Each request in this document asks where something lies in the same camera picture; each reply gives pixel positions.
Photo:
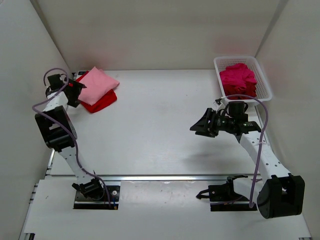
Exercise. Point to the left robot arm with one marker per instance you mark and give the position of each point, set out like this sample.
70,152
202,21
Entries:
60,135

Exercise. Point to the white plastic basket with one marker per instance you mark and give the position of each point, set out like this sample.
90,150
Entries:
263,89

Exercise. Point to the aluminium table rail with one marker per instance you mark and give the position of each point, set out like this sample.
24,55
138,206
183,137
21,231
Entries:
167,178

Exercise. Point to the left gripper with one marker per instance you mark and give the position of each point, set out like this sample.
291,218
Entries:
78,87

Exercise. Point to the dark label sticker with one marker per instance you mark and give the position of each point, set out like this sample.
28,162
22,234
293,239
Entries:
80,73

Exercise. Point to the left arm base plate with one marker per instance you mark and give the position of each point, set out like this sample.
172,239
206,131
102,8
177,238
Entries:
99,201

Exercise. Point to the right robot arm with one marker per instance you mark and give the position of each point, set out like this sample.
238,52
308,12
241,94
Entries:
272,190

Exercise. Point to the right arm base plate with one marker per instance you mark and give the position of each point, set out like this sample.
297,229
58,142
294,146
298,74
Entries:
223,199

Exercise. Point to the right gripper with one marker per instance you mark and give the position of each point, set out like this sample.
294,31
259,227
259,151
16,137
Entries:
204,127

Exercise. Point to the dark red clothes in basket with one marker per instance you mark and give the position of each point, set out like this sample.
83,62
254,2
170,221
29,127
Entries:
237,90

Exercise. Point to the red t shirt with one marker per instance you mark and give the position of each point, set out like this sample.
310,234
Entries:
109,98

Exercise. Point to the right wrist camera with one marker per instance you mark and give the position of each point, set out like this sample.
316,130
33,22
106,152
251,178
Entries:
219,104

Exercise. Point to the pink t shirt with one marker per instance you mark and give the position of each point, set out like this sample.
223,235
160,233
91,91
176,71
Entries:
97,84

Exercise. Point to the magenta t shirt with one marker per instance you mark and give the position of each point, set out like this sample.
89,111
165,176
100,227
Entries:
237,74

